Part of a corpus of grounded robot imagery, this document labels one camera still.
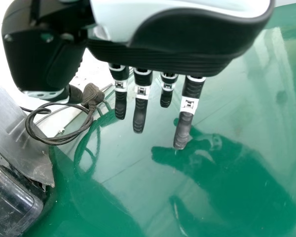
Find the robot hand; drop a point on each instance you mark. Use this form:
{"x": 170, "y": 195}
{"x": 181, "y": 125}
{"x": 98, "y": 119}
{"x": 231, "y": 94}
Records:
{"x": 177, "y": 42}

